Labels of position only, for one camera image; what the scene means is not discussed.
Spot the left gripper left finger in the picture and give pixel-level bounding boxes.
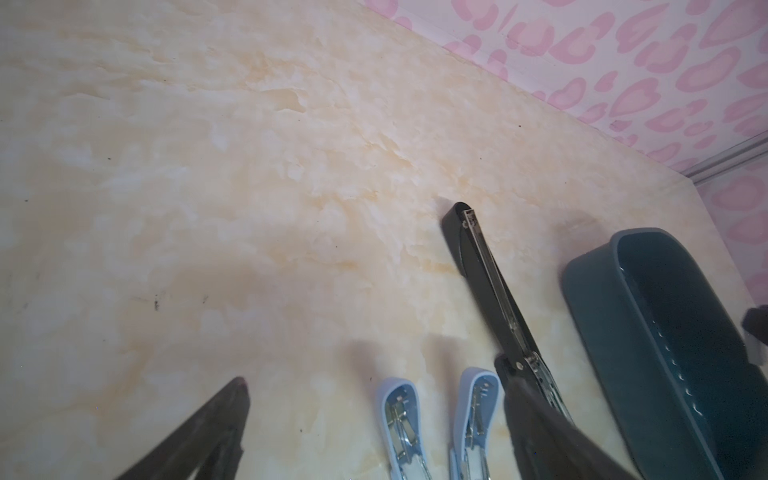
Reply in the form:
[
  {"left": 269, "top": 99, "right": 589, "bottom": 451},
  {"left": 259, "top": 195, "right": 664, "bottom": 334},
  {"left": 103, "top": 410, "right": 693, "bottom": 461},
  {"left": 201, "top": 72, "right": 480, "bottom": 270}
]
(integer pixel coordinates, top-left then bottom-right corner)
[{"left": 120, "top": 377, "right": 250, "bottom": 479}]

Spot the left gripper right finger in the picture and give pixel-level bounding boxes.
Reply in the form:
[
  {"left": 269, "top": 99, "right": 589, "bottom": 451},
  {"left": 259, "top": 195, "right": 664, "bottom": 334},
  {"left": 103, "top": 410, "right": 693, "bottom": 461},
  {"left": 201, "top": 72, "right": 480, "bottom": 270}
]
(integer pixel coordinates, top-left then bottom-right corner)
[{"left": 504, "top": 377, "right": 633, "bottom": 480}]

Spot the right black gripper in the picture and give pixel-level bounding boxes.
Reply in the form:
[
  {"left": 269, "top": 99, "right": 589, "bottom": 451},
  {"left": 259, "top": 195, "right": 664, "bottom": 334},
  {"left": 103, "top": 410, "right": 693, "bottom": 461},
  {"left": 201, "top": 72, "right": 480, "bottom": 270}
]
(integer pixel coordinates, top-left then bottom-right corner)
[{"left": 741, "top": 305, "right": 768, "bottom": 366}]

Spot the light blue mini stapler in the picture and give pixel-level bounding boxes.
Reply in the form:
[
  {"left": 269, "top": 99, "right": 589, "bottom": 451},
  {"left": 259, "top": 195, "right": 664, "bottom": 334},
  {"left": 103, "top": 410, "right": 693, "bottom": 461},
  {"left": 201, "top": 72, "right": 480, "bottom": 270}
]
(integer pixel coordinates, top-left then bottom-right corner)
[
  {"left": 376, "top": 377, "right": 432, "bottom": 480},
  {"left": 449, "top": 367, "right": 502, "bottom": 480}
]

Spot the black stapler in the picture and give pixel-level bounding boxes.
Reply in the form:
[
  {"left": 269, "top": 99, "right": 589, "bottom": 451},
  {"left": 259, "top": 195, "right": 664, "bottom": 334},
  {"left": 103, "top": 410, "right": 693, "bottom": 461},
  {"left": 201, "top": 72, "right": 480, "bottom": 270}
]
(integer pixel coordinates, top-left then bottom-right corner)
[{"left": 441, "top": 202, "right": 572, "bottom": 420}]

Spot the teal plastic tray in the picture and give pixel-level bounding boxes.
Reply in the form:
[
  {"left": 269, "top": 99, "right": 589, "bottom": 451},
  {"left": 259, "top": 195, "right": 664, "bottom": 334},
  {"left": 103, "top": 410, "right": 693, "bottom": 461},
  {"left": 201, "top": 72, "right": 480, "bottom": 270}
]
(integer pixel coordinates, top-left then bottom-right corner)
[{"left": 561, "top": 228, "right": 767, "bottom": 479}]

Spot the aluminium frame corner post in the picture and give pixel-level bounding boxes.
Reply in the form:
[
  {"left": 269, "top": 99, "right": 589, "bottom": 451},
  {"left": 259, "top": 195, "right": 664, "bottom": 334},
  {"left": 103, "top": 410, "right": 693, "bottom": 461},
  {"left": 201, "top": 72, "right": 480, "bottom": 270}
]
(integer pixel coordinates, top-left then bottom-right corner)
[{"left": 682, "top": 131, "right": 767, "bottom": 186}]

